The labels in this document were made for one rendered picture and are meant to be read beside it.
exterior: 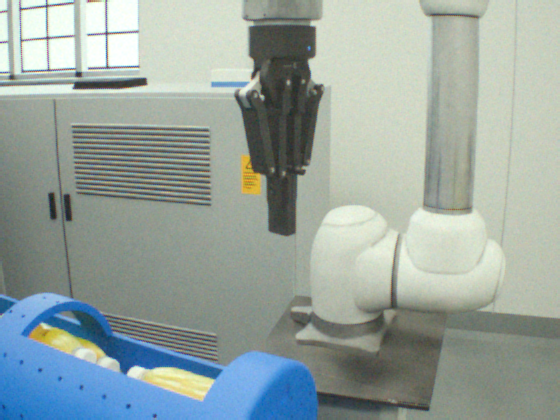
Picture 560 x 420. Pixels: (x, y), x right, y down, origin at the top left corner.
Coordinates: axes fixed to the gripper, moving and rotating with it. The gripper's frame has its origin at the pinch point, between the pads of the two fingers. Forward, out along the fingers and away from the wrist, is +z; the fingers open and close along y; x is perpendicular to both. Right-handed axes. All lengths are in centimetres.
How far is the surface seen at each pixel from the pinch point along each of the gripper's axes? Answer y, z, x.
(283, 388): -0.8, 25.3, -0.5
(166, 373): 6.7, 25.7, -15.4
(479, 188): -258, 58, -78
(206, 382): 4.5, 25.6, -9.5
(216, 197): -104, 40, -121
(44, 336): 13.4, 26.1, -38.8
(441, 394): -188, 146, -58
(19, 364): 20.9, 26.2, -33.4
